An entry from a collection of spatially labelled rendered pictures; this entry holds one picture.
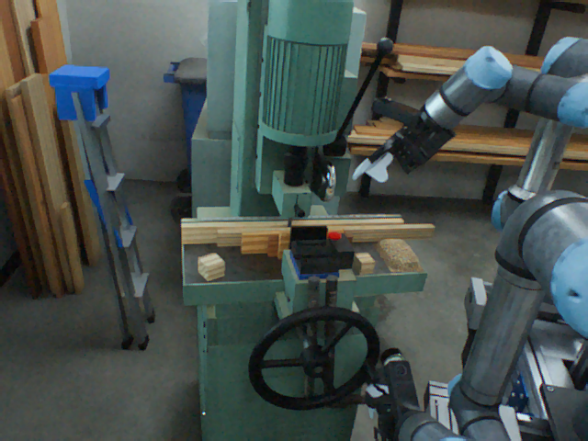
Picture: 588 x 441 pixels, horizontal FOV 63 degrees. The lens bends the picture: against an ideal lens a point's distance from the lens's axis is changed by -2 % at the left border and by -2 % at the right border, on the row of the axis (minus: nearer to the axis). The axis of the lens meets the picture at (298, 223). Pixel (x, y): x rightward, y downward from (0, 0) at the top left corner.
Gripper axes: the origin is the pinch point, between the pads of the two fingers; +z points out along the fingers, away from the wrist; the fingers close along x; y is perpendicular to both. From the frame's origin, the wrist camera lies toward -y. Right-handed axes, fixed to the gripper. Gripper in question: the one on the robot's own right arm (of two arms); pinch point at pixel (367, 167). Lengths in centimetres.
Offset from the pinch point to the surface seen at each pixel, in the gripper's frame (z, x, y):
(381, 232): 20.4, 16.0, 13.0
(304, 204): 17.8, -4.5, -3.5
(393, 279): 17.7, 4.4, 24.1
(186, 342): 144, 15, -2
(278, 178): 20.7, -3.0, -13.2
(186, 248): 40.8, -23.9, -13.2
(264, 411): 63, -20, 32
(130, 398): 138, -20, 5
